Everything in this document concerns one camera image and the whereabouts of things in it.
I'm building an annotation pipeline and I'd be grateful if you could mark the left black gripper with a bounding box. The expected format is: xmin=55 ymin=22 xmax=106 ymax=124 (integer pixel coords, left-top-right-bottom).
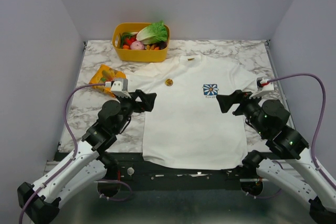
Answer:
xmin=114 ymin=90 xmax=157 ymax=134

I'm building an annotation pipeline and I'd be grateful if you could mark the gold round brooch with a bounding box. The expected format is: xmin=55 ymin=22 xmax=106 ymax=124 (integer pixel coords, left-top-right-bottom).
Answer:
xmin=165 ymin=78 xmax=173 ymax=87

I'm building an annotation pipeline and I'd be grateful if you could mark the white t-shirt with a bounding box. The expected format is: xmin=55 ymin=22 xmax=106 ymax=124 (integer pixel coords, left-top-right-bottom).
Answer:
xmin=126 ymin=55 xmax=258 ymax=170

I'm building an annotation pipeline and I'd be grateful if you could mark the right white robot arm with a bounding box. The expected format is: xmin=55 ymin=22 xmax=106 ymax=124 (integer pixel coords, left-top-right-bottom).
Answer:
xmin=216 ymin=90 xmax=335 ymax=223

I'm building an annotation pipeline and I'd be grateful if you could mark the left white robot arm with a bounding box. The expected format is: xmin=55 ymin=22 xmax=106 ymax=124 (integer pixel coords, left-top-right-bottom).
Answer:
xmin=17 ymin=90 xmax=156 ymax=223

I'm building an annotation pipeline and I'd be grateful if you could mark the orange snack bag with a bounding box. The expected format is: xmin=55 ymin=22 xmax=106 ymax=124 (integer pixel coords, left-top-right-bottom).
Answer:
xmin=89 ymin=65 xmax=126 ymax=98

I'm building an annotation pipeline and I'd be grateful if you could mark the yellow plastic basket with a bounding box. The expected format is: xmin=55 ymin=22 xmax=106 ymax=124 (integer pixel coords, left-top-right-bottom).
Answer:
xmin=111 ymin=23 xmax=170 ymax=62

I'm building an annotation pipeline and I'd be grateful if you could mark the pink toy onion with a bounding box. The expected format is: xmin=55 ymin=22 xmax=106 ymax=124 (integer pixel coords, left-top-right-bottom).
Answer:
xmin=130 ymin=40 xmax=144 ymax=50

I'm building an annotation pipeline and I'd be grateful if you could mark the red toy pepper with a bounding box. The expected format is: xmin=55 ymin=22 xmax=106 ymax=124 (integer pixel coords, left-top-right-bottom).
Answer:
xmin=124 ymin=37 xmax=136 ymax=46

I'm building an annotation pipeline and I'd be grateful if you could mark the green toy cabbage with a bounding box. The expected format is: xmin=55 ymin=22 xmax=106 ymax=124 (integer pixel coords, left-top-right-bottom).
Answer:
xmin=136 ymin=20 xmax=168 ymax=45

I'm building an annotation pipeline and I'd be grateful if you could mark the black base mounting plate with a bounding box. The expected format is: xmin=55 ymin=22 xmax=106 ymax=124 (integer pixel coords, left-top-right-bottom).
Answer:
xmin=54 ymin=152 xmax=283 ymax=191

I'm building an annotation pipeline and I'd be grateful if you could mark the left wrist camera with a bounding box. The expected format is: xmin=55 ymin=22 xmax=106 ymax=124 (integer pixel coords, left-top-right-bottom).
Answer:
xmin=104 ymin=78 xmax=131 ymax=98

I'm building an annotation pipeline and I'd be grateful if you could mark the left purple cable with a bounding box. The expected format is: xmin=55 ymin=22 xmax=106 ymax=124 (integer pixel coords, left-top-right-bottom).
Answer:
xmin=18 ymin=82 xmax=133 ymax=224

